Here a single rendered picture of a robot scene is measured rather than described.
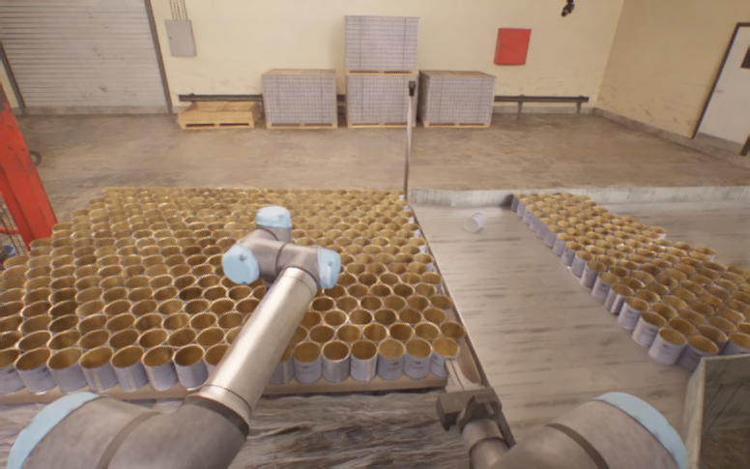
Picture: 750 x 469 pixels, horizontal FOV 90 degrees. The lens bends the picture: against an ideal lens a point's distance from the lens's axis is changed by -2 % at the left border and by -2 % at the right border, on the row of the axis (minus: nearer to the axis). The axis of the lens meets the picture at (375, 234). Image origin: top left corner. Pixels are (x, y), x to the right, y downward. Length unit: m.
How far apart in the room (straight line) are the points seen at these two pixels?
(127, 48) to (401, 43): 6.04
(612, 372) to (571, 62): 10.45
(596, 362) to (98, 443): 1.15
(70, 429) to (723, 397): 1.54
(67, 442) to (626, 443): 0.63
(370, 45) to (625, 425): 7.87
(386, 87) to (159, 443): 7.97
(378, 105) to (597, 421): 7.95
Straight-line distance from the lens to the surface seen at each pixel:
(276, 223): 0.84
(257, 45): 9.91
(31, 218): 2.13
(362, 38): 8.13
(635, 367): 1.33
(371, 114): 8.31
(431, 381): 1.05
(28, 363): 1.23
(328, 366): 0.98
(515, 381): 1.14
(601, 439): 0.55
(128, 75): 10.83
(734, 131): 9.05
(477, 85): 8.67
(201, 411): 0.55
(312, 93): 8.16
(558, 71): 11.27
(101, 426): 0.58
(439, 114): 8.55
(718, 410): 1.61
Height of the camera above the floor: 1.89
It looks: 29 degrees down
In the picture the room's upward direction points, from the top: 1 degrees clockwise
